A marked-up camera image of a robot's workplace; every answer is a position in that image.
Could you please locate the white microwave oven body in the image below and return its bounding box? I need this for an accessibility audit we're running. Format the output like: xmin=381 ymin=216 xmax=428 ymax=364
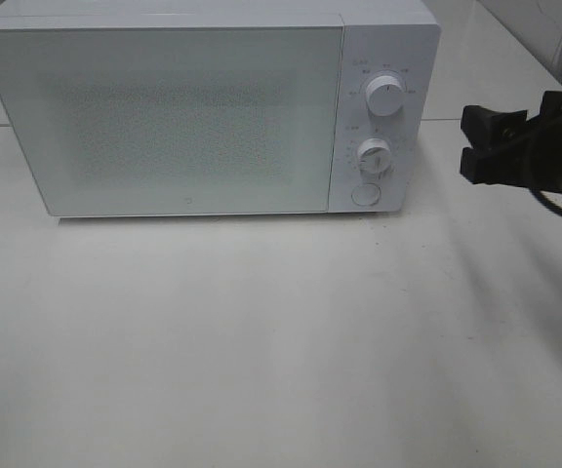
xmin=0 ymin=1 xmax=441 ymax=218

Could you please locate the round white door button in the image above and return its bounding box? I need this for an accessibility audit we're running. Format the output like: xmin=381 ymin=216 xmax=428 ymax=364
xmin=351 ymin=183 xmax=381 ymax=207

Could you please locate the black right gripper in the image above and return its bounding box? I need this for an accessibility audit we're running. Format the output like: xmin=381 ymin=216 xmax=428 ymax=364
xmin=460 ymin=91 xmax=562 ymax=202

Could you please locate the lower white timer knob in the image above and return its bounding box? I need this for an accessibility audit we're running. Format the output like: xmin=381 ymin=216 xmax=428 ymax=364
xmin=356 ymin=138 xmax=392 ymax=175

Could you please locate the upper white power knob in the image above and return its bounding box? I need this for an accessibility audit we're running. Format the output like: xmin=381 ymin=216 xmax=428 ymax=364
xmin=364 ymin=72 xmax=406 ymax=117

